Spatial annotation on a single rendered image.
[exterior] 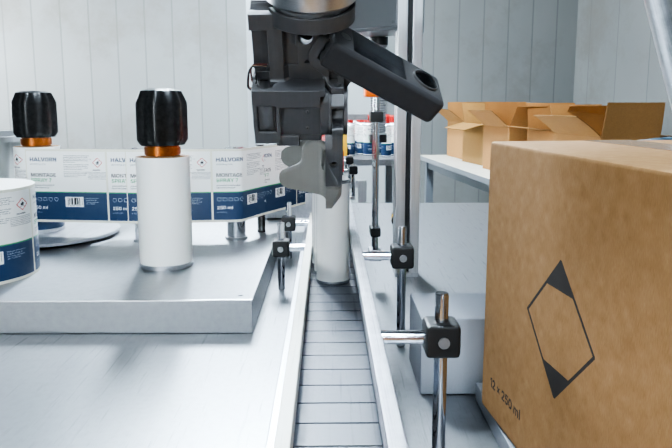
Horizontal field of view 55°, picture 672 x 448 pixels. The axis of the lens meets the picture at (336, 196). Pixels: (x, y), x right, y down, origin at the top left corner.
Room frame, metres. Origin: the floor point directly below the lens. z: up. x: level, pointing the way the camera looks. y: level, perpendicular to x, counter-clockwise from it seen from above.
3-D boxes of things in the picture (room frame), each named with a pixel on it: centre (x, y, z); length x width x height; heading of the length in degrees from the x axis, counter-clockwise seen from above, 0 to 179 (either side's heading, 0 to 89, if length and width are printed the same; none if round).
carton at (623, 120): (2.71, -1.12, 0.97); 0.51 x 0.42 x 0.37; 102
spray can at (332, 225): (0.98, 0.00, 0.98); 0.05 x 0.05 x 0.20
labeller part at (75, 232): (1.33, 0.61, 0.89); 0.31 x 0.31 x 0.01
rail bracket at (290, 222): (1.34, 0.08, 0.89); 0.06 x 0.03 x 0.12; 91
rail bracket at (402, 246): (0.84, -0.07, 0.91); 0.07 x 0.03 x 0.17; 91
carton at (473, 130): (3.98, -0.93, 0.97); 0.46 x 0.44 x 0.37; 12
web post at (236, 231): (1.30, 0.20, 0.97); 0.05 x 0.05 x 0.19
